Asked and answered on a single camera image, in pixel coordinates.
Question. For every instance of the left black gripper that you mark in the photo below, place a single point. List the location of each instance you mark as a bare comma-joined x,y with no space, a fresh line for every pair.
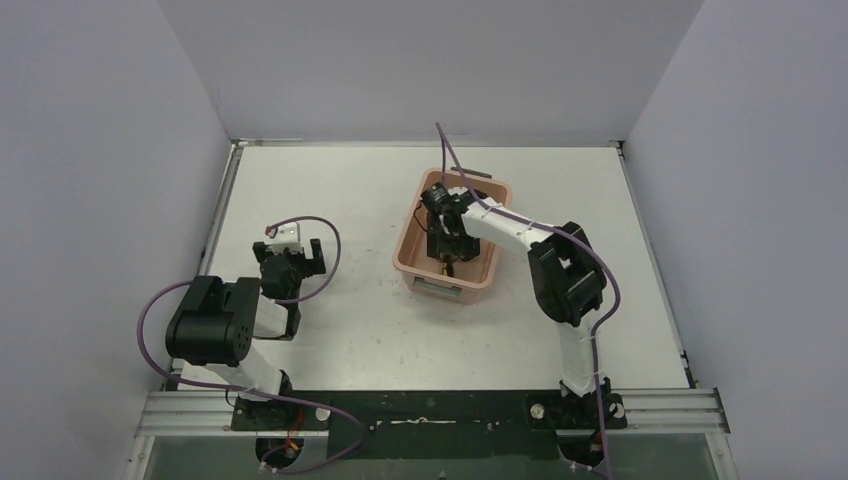
291,258

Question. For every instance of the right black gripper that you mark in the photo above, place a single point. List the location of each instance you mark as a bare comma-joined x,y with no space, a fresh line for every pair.
452,244

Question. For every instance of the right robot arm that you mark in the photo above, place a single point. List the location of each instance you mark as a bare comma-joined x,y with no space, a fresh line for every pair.
567,280

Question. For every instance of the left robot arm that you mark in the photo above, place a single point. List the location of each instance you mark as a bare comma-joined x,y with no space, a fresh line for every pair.
217,322

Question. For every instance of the pink plastic bin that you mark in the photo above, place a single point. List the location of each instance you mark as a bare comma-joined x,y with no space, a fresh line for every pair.
411,258

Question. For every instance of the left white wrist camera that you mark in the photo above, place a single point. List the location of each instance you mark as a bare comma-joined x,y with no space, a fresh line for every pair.
284,237

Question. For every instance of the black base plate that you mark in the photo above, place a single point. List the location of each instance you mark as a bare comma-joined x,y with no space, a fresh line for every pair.
417,425

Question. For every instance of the aluminium frame rail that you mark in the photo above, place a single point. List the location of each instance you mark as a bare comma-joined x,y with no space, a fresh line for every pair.
198,413

